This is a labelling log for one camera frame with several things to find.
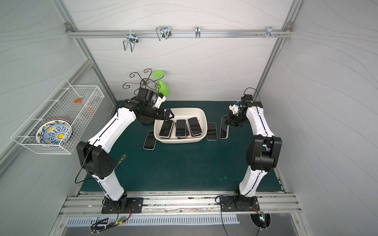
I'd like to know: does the white plastic storage box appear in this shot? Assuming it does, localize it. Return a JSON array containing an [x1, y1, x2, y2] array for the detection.
[[154, 108, 208, 144]]

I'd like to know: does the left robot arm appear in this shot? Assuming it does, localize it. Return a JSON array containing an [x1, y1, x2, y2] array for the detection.
[[76, 93, 174, 211]]

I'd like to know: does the metal clip hook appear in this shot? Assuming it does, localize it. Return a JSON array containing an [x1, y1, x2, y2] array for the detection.
[[156, 26, 172, 41]]

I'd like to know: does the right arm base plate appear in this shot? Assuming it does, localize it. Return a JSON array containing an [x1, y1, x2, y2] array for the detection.
[[215, 195, 260, 212]]

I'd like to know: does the aluminium cross rail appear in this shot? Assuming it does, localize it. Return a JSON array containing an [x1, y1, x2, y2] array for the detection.
[[66, 29, 294, 39]]

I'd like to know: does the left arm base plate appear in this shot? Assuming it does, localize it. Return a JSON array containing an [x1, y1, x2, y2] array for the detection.
[[101, 197, 144, 214]]

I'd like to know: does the diagonal phone white case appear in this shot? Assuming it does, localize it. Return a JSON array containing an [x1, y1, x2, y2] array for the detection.
[[220, 115, 229, 140]]

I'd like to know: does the left base cable bundle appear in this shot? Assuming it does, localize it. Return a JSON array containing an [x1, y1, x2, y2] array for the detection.
[[89, 203, 132, 234]]

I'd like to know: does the small metal hook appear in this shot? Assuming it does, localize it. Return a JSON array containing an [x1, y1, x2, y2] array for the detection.
[[195, 26, 201, 38]]

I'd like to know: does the round black puck device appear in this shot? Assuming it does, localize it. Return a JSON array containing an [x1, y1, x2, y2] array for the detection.
[[250, 212, 271, 229]]

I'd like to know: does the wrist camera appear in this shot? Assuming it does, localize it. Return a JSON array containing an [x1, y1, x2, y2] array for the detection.
[[241, 94, 253, 103], [137, 88, 155, 103]]

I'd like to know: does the white wire basket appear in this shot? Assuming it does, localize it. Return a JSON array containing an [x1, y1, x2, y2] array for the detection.
[[11, 80, 104, 155]]

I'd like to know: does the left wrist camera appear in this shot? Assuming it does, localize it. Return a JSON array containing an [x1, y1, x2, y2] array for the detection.
[[137, 88, 155, 103]]

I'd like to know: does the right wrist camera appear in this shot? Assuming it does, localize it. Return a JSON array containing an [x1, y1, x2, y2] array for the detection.
[[241, 94, 253, 103]]

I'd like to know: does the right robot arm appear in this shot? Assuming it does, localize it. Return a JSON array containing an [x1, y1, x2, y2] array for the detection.
[[226, 102, 283, 199]]

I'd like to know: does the aluminium front rail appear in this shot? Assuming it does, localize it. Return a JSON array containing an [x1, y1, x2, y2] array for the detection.
[[58, 191, 302, 217]]

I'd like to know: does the black wire cup stand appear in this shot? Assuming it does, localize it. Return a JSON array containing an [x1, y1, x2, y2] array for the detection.
[[122, 68, 161, 124]]

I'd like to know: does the gold fork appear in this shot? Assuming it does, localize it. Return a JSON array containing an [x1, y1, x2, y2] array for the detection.
[[114, 154, 126, 170]]

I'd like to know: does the metal double hook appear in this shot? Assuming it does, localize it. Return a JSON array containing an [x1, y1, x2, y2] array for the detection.
[[123, 32, 139, 52]]

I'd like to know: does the metal bracket hook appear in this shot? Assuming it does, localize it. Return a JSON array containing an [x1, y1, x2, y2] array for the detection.
[[256, 27, 282, 38]]

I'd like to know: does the colourful patterned plate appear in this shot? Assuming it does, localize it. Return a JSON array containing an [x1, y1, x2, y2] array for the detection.
[[35, 119, 72, 145]]

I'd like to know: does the white vent strip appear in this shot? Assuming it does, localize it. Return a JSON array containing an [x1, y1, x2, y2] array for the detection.
[[66, 214, 240, 227]]

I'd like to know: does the green plastic goblet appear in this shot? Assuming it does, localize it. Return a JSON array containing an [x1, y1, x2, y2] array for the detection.
[[153, 71, 170, 98]]

